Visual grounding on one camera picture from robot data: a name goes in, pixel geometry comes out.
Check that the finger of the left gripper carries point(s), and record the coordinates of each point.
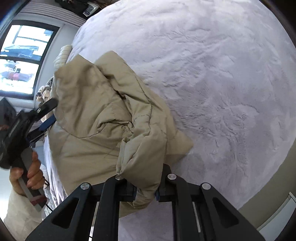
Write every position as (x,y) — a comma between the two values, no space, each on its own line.
(47,107)
(39,132)

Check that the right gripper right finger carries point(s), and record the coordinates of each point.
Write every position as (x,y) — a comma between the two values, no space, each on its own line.
(200,212)

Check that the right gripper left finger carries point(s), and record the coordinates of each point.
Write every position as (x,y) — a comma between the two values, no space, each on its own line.
(90,212)

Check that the beige puffer jacket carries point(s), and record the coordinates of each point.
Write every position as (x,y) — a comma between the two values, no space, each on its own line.
(109,123)

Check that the striped cream clothing pile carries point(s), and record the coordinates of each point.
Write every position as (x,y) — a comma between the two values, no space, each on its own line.
(44,92)

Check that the person's left hand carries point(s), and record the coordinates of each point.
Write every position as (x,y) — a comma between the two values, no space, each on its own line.
(35,176)

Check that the cream quilted folded garment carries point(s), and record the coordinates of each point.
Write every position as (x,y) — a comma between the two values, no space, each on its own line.
(62,57)

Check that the grey pleated curtain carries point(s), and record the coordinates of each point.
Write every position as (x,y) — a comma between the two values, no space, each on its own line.
(45,9)

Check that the dark green hanging jacket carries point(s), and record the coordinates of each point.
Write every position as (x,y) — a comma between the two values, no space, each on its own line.
(75,6)

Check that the black device on nightstand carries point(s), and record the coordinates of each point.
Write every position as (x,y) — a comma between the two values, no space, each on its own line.
(91,9)

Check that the lavender quilted bedspread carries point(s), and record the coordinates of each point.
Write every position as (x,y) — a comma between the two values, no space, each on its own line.
(226,70)

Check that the window with dark frame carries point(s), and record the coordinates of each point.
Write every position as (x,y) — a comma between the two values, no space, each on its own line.
(24,45)

